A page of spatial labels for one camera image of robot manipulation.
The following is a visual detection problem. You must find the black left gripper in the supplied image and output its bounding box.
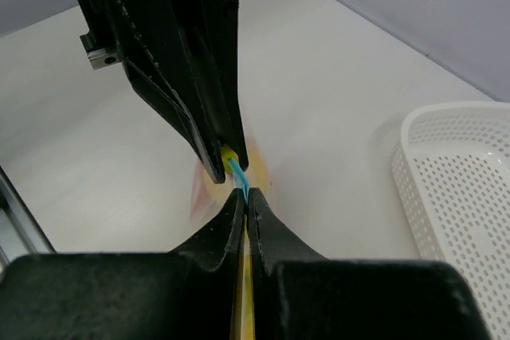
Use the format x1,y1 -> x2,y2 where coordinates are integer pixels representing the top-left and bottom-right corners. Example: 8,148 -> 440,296
77,0 -> 249,183

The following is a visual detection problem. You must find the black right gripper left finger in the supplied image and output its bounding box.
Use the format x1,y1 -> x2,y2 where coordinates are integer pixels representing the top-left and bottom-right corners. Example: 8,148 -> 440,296
1,189 -> 245,339

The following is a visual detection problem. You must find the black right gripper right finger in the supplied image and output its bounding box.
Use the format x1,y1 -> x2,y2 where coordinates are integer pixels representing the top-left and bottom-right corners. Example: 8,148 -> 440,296
246,188 -> 490,339

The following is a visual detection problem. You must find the clear zip top bag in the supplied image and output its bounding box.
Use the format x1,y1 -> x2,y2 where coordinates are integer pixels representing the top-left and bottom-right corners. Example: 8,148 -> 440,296
190,133 -> 275,339

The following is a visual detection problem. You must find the yellow bag zip slider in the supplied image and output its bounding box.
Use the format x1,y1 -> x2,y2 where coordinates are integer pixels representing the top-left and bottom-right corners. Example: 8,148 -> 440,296
220,145 -> 239,175

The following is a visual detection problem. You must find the white perforated plastic basket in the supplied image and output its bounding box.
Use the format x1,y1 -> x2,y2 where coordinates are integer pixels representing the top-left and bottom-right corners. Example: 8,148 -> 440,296
391,101 -> 509,339

